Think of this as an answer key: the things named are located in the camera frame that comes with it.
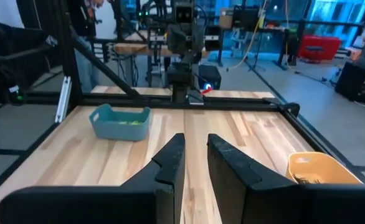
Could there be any teal plastic bin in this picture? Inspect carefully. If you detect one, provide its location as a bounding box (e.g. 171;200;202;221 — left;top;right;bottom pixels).
88;103;151;142

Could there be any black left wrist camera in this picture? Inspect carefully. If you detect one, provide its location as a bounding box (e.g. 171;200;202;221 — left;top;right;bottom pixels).
173;0;196;25

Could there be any brown cardboard box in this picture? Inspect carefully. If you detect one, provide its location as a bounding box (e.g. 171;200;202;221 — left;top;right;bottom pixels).
219;7;235;30

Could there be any black aluminium table frame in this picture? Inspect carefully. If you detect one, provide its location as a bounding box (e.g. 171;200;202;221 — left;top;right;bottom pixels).
0;0;365;200

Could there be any small black green-lit device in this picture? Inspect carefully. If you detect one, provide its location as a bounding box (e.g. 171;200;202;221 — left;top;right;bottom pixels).
7;84;27;106

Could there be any black computer tower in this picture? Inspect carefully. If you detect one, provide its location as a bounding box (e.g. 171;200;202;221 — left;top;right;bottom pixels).
334;58;365;103

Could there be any black metal frame table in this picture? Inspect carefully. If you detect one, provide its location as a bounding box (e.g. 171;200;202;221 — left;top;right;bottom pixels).
216;17;365;67

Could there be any yellow cable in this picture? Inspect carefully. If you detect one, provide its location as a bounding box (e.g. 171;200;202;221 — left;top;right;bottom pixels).
227;0;269;72

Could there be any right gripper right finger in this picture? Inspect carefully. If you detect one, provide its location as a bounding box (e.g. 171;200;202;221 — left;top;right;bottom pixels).
207;133;365;224

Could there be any yellow plastic bin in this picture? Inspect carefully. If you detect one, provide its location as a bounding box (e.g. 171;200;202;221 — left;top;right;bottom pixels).
287;151;364;185

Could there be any silver aluminium extrusion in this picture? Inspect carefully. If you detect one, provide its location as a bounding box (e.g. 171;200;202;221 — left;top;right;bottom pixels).
55;76;73;124

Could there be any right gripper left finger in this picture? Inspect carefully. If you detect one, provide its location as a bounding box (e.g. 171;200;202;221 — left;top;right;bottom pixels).
0;133;186;224

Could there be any black device with blue light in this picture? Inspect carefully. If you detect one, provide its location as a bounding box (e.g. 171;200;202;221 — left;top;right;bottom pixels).
197;64;222;91

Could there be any wooden top workbench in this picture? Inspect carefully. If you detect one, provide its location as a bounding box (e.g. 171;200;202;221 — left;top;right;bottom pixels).
113;42;210;88

